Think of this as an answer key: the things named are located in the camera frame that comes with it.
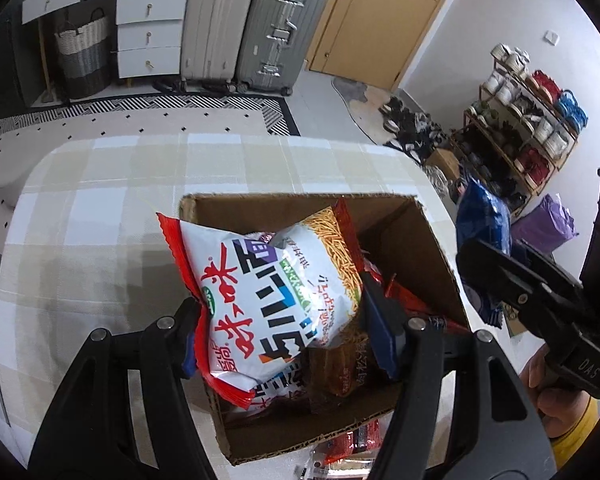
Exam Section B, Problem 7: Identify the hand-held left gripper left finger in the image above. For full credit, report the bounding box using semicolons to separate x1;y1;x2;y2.
27;297;216;480

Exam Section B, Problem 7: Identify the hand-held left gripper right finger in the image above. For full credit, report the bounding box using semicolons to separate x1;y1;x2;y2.
361;272;558;480

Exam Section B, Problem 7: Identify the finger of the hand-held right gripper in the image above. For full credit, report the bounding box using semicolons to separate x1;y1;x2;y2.
455;239;556;331
512;241;588;311

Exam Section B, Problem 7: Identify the blue snack packet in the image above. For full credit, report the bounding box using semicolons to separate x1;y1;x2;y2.
455;177;513;331

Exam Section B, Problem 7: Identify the white red snack bag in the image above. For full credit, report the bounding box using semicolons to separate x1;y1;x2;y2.
156;212;321;408
252;362;308;413

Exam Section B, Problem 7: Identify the brown cardboard box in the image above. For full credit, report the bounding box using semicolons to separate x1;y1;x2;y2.
179;192;473;466

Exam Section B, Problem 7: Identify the person's right forearm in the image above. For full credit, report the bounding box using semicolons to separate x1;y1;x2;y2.
550;395;600;466

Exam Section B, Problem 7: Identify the person's right hand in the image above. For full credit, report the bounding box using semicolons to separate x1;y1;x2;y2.
520;345;593;441

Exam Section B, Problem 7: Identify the red chips bag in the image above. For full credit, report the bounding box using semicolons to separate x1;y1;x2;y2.
362;260;468;336

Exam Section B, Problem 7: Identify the orange bread packet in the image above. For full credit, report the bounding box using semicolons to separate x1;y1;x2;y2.
307;340;381;401

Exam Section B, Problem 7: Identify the purple plastic bag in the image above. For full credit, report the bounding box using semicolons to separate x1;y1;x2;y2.
510;194;578;256

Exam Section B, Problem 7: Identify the white noodle snack packet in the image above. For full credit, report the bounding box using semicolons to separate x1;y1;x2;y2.
270;197;368;351

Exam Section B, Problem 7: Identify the red black snack packet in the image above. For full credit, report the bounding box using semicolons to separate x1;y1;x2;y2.
312;417;383;466

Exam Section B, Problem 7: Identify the small brown carton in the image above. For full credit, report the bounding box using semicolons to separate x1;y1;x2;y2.
422;147;461;183

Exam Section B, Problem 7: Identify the pile of dark shoes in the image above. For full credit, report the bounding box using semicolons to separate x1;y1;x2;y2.
380;95;456;161

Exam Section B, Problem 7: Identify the grey door mat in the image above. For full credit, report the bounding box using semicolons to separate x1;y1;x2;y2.
331;76;396;146

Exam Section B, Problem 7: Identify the white dotted mat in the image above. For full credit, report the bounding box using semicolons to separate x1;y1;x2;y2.
0;110;293;241

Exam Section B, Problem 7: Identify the wooden door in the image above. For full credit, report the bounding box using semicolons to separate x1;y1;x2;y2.
305;0;466;92

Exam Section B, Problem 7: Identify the woven laundry basket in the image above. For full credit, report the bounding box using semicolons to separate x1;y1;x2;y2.
55;7;112;101

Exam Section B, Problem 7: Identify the grey suitcase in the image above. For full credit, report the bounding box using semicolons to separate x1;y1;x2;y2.
235;0;331;97

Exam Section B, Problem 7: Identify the white drawer cabinet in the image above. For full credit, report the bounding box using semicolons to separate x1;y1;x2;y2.
22;0;191;103

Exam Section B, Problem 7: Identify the beige suitcase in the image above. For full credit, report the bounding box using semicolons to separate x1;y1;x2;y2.
180;0;262;93

